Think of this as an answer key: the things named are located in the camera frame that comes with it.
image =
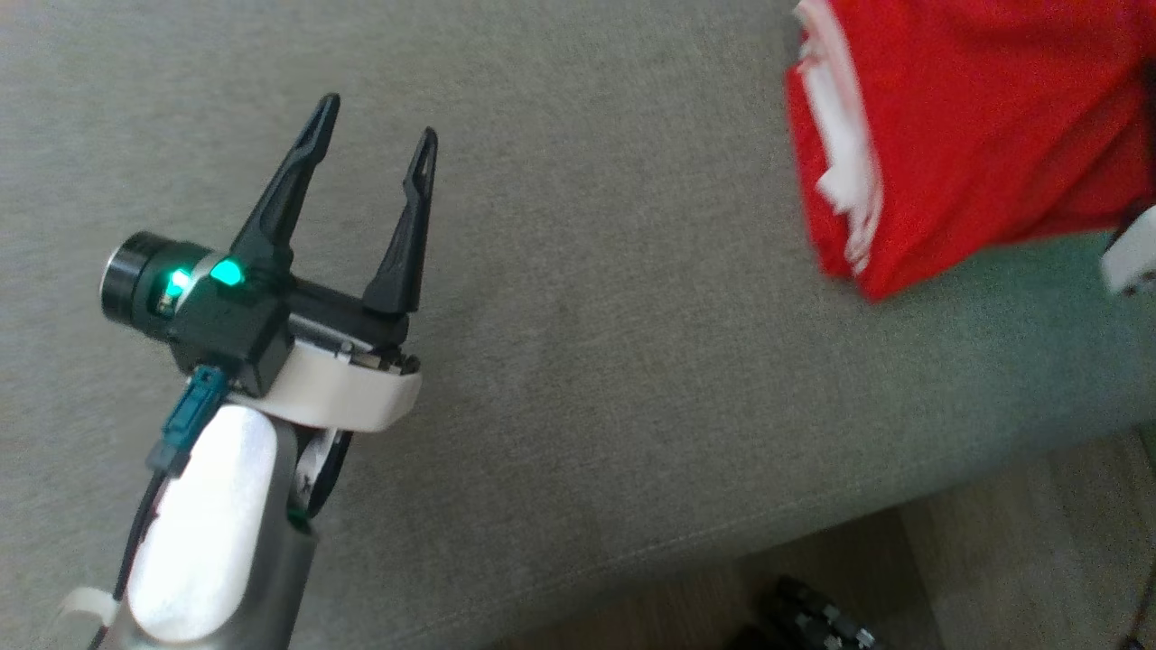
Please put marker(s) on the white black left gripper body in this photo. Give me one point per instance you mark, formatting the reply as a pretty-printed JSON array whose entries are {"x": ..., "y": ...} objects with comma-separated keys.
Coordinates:
[{"x": 343, "y": 393}]

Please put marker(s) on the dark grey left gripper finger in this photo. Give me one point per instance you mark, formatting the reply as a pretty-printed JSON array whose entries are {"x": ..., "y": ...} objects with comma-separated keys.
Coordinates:
[
  {"x": 284, "y": 199},
  {"x": 405, "y": 244}
]

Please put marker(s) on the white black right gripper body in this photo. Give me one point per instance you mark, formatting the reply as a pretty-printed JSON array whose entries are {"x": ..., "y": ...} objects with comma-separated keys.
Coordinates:
[{"x": 1133, "y": 257}]

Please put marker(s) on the red Bulls basketball jersey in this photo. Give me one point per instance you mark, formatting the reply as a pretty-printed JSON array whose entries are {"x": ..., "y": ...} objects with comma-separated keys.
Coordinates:
[{"x": 993, "y": 117}]

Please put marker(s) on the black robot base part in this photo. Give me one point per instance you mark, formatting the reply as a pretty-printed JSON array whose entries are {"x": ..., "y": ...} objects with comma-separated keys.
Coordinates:
[{"x": 813, "y": 618}]

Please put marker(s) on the grey sofa seat cushion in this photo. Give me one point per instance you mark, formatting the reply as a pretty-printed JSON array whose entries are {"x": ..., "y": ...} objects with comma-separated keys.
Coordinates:
[{"x": 587, "y": 316}]

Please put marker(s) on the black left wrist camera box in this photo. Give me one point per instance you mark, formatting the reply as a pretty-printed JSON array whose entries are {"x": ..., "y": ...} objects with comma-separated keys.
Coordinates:
[{"x": 230, "y": 334}]

